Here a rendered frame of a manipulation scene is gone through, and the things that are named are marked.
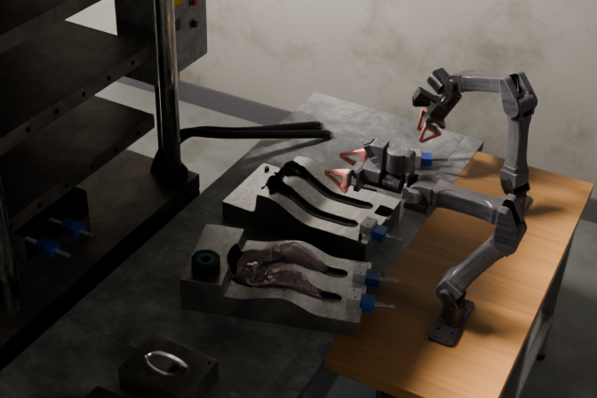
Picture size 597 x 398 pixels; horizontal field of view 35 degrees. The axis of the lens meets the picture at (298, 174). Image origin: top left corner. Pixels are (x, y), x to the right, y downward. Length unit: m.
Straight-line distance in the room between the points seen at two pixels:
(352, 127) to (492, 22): 1.06
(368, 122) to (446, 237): 0.72
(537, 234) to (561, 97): 1.37
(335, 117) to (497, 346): 1.26
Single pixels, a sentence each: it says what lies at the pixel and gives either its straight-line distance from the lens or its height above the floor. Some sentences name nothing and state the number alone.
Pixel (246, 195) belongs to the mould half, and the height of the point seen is 0.86.
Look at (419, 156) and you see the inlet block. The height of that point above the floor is 0.85.
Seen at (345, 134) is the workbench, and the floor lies 0.80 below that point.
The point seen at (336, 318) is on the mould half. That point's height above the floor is 0.86.
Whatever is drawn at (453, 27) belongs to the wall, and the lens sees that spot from 4.34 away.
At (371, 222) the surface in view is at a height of 0.92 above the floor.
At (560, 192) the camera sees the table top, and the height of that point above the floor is 0.80.
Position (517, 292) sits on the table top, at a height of 0.80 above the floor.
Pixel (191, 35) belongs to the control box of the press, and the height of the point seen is 1.18.
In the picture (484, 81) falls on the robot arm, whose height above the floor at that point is 1.20.
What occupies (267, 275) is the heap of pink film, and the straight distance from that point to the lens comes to 2.61.
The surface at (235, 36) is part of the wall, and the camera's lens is 4.89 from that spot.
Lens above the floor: 2.58
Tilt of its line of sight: 34 degrees down
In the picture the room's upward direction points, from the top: 2 degrees clockwise
